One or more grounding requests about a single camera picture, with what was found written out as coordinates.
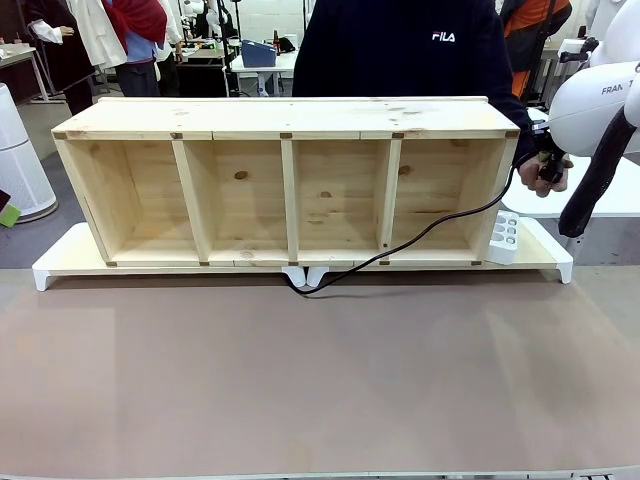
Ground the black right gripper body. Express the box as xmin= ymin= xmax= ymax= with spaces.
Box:
xmin=530 ymin=119 xmax=558 ymax=151

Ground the black power cable with plug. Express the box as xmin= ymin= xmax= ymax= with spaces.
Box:
xmin=286 ymin=148 xmax=540 ymax=300

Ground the person's left forearm dark sleeve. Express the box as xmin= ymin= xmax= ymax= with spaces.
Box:
xmin=492 ymin=64 xmax=537 ymax=172

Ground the person's left hand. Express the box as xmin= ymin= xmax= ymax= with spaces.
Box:
xmin=518 ymin=148 xmax=575 ymax=199

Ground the white cylindrical air purifier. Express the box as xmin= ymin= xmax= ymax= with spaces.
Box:
xmin=0 ymin=82 xmax=58 ymax=224

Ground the white wood-topped monitor riser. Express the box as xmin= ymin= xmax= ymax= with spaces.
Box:
xmin=32 ymin=222 xmax=307 ymax=293
xmin=306 ymin=212 xmax=575 ymax=289

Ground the white multi-socket power strip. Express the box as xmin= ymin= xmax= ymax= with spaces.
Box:
xmin=485 ymin=209 xmax=524 ymax=266

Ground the mannequin in orange black clothes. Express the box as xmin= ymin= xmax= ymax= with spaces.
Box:
xmin=499 ymin=0 xmax=572 ymax=101

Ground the wooden desk with metal legs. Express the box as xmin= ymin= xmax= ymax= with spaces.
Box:
xmin=0 ymin=43 xmax=52 ymax=105

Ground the person in dark FILA sweater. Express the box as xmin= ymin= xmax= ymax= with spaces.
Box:
xmin=291 ymin=0 xmax=537 ymax=172

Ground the mannequin in dark robe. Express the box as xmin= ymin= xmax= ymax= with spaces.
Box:
xmin=23 ymin=0 xmax=97 ymax=116

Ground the mannequin in white coat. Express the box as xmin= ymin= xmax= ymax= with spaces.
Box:
xmin=81 ymin=0 xmax=129 ymax=69

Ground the mannequin in red garment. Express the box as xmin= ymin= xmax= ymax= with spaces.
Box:
xmin=102 ymin=0 xmax=169 ymax=98

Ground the black equipment cart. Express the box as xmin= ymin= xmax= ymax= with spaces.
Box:
xmin=176 ymin=45 xmax=232 ymax=99

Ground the light wooden four-compartment shelf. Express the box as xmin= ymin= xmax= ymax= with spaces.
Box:
xmin=51 ymin=96 xmax=521 ymax=267

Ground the white background table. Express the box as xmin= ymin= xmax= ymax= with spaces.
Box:
xmin=229 ymin=48 xmax=297 ymax=97

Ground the blue plastic bin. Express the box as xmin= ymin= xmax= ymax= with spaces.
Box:
xmin=241 ymin=38 xmax=278 ymax=69

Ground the black sleeved robot arm cable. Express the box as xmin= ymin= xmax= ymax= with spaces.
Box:
xmin=558 ymin=103 xmax=629 ymax=239

